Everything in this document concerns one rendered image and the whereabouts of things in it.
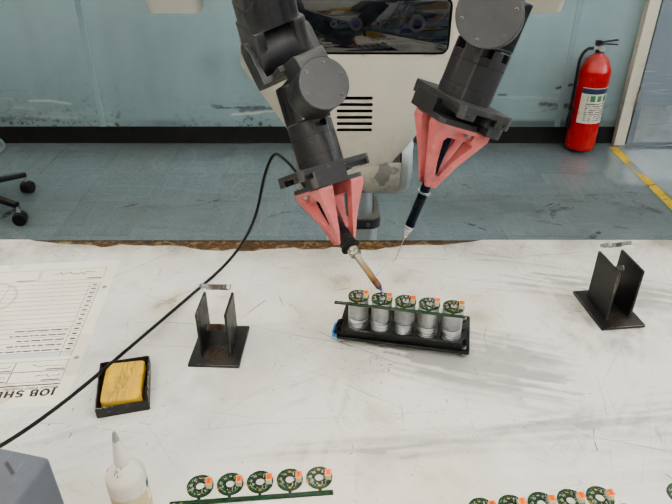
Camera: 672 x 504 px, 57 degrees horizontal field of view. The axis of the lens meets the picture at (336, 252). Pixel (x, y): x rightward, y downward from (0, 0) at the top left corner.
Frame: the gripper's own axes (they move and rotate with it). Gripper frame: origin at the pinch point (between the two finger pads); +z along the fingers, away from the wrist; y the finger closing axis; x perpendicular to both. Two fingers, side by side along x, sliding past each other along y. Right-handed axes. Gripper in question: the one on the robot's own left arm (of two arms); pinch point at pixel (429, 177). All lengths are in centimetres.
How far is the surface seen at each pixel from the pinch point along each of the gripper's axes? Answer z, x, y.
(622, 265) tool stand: 4.4, 29.8, 4.7
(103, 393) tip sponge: 31.0, -28.8, 0.3
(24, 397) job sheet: 35, -36, -4
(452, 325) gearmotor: 15.0, 6.8, 6.0
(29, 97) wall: 90, -44, -300
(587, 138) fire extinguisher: 14, 211, -183
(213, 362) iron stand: 27.9, -17.0, -1.8
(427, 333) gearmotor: 17.3, 5.2, 4.5
